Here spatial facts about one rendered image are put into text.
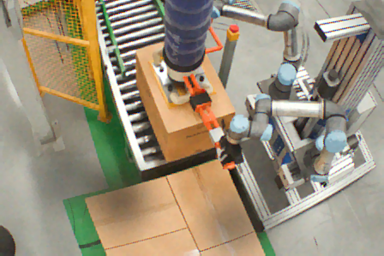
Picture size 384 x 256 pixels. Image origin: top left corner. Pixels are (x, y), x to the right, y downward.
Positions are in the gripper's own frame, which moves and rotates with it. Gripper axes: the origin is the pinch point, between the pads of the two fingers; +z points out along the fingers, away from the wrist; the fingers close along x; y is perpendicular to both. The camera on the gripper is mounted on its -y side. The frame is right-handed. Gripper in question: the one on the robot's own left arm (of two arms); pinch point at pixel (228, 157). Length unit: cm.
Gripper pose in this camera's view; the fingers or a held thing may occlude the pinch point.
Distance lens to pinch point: 220.7
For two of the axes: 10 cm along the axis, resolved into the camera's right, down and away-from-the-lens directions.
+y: -3.9, -8.2, 4.2
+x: -9.2, 3.0, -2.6
